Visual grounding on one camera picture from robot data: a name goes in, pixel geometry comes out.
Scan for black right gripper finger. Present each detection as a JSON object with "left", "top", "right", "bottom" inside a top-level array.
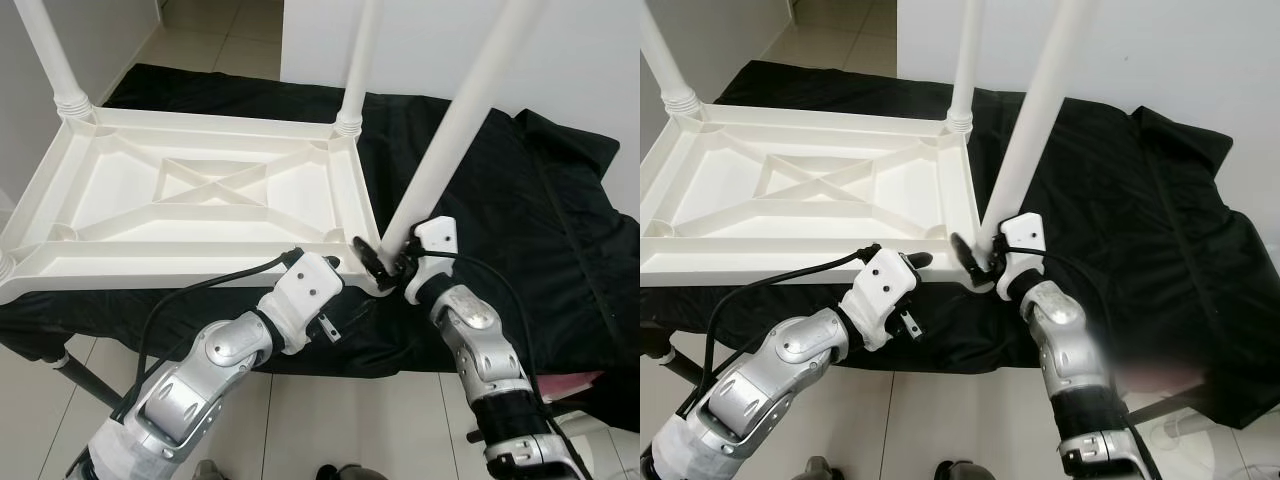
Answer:
[
  {"left": 352, "top": 236, "right": 393, "bottom": 283},
  {"left": 950, "top": 232, "right": 987, "bottom": 280}
]

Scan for white plastic children table top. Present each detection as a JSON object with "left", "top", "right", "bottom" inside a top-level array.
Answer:
[
  {"left": 0, "top": 105, "right": 396, "bottom": 304},
  {"left": 640, "top": 103, "right": 991, "bottom": 291}
]

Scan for black cloth table cover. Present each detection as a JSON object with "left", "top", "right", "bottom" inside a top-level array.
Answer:
[
  {"left": 0, "top": 62, "right": 641, "bottom": 433},
  {"left": 640, "top": 60, "right": 1280, "bottom": 431}
]

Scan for pink cloth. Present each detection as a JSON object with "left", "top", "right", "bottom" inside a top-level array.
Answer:
[
  {"left": 540, "top": 370, "right": 606, "bottom": 396},
  {"left": 1115, "top": 365, "right": 1201, "bottom": 391}
]

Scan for black metal rod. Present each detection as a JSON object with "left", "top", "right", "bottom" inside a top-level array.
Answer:
[
  {"left": 650, "top": 345, "right": 706, "bottom": 386},
  {"left": 40, "top": 350, "right": 126, "bottom": 411},
  {"left": 545, "top": 397, "right": 606, "bottom": 423},
  {"left": 1125, "top": 385, "right": 1216, "bottom": 431}
]

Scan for white round stand base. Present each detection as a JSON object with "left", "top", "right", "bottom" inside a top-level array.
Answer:
[
  {"left": 555, "top": 410, "right": 641, "bottom": 480},
  {"left": 1130, "top": 400, "right": 1280, "bottom": 480}
]

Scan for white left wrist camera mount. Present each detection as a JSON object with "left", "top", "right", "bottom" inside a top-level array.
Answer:
[
  {"left": 255, "top": 252, "right": 344, "bottom": 353},
  {"left": 840, "top": 248, "right": 921, "bottom": 351}
]

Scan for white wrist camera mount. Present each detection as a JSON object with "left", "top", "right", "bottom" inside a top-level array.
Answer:
[
  {"left": 403, "top": 216, "right": 459, "bottom": 303},
  {"left": 840, "top": 248, "right": 921, "bottom": 351},
  {"left": 995, "top": 213, "right": 1048, "bottom": 301},
  {"left": 255, "top": 252, "right": 344, "bottom": 353}
]

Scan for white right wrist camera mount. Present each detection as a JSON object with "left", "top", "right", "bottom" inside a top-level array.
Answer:
[
  {"left": 403, "top": 216, "right": 459, "bottom": 303},
  {"left": 995, "top": 213, "right": 1048, "bottom": 301}
]

